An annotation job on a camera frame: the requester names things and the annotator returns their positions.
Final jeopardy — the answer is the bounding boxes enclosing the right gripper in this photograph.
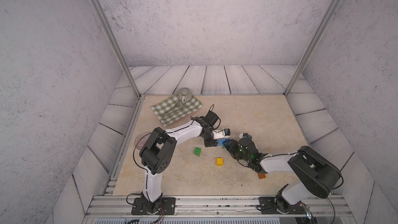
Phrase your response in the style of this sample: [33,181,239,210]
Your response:
[222,139,251,164]

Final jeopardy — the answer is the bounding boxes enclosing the light blue long lego brick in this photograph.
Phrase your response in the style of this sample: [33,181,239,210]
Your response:
[217,139,230,146]

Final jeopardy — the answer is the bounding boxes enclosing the orange lego brick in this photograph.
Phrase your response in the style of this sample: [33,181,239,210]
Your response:
[257,173,266,179]

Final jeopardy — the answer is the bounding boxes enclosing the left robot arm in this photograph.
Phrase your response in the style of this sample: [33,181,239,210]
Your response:
[140,116,221,204]

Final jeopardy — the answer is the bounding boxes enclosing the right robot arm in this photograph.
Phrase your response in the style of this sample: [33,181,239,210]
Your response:
[223,133,344,213]

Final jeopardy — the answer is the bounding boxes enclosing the green lego brick loose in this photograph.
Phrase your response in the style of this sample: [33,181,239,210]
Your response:
[194,147,202,157]

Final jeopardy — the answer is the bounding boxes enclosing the yellow lego brick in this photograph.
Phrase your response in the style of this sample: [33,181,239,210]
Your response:
[216,158,223,167]

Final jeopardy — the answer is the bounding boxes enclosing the striped ceramic cup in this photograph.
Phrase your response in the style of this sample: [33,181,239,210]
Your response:
[178,88,192,104]

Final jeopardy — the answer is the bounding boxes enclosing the green checkered cloth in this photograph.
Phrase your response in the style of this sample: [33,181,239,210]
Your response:
[151,94,203,127]

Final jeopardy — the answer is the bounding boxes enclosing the pink glass plate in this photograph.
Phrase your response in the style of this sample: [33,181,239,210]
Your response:
[134,132,151,150]

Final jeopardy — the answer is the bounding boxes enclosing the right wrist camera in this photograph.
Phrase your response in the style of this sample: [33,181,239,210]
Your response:
[239,133,252,139]

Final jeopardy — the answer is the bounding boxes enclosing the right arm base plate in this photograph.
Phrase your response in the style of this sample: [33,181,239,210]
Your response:
[256,197,306,215]

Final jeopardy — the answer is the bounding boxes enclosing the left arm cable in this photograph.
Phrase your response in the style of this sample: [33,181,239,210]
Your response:
[125,142,148,206]

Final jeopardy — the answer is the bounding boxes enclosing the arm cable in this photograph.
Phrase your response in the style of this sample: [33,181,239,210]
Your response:
[125,142,148,206]
[325,197,336,224]

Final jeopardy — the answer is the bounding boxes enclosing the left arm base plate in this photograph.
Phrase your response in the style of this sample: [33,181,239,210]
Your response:
[131,196,176,215]

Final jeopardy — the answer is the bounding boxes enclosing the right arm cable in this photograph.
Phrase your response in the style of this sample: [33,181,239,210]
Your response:
[325,197,336,224]

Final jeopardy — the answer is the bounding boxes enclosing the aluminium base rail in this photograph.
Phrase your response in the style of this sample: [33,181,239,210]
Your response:
[84,195,356,224]

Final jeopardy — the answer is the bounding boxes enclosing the aluminium corner post right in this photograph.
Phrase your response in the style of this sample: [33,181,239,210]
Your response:
[284,0,342,98]

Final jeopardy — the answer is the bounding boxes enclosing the aluminium corner post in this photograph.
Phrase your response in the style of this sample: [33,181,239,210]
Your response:
[89,0,141,98]
[284,0,342,98]

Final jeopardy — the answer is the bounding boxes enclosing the aluminium corner post left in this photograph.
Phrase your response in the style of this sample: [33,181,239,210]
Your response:
[89,0,141,98]

